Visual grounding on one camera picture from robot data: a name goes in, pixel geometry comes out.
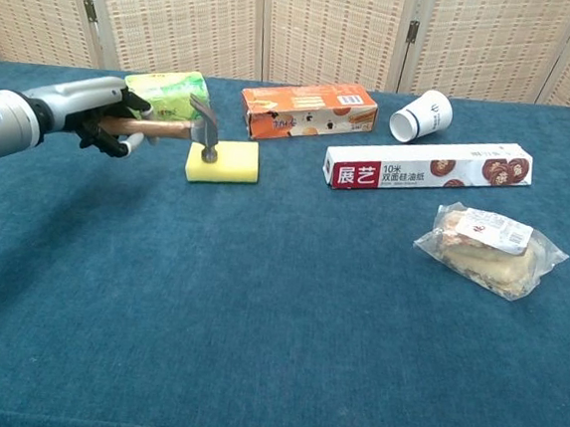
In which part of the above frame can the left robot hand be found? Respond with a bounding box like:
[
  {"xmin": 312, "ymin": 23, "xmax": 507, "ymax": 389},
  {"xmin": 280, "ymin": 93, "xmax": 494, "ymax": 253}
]
[{"xmin": 16, "ymin": 68, "xmax": 166, "ymax": 163}]

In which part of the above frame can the wooden handle claw hammer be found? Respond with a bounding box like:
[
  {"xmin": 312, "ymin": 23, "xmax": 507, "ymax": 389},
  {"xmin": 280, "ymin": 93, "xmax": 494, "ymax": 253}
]
[{"xmin": 100, "ymin": 85, "xmax": 224, "ymax": 164}]

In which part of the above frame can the yellow sponge block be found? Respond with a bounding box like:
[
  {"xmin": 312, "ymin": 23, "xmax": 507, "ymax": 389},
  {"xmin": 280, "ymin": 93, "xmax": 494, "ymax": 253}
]
[{"xmin": 183, "ymin": 135, "xmax": 264, "ymax": 189}]

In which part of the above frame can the green tissue pack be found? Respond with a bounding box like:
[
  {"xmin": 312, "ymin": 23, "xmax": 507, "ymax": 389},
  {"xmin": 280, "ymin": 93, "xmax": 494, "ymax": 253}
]
[{"xmin": 120, "ymin": 65, "xmax": 215, "ymax": 128}]

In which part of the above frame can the orange cardboard box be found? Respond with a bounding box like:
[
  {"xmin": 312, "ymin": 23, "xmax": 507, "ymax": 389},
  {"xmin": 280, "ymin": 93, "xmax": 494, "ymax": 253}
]
[{"xmin": 237, "ymin": 73, "xmax": 381, "ymax": 151}]

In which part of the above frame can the woven folding screen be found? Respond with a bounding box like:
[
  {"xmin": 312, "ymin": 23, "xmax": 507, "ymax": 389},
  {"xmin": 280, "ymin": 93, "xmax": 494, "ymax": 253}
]
[{"xmin": 0, "ymin": 0, "xmax": 570, "ymax": 116}]

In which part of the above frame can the teal tablecloth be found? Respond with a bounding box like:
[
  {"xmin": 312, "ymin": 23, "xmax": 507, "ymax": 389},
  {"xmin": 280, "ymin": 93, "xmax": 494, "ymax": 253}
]
[{"xmin": 0, "ymin": 57, "xmax": 570, "ymax": 427}]

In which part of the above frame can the white paper cup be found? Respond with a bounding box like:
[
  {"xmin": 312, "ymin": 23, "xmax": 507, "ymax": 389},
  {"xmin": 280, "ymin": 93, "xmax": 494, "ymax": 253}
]
[{"xmin": 387, "ymin": 86, "xmax": 457, "ymax": 148}]

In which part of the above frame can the white baking paper box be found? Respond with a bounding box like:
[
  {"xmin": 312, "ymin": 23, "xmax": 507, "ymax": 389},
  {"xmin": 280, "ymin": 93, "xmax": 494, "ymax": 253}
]
[{"xmin": 321, "ymin": 125, "xmax": 536, "ymax": 208}]

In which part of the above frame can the bagged bread in clear plastic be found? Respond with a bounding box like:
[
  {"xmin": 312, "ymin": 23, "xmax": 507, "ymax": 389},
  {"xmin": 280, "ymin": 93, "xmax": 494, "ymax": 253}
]
[{"xmin": 408, "ymin": 198, "xmax": 570, "ymax": 307}]

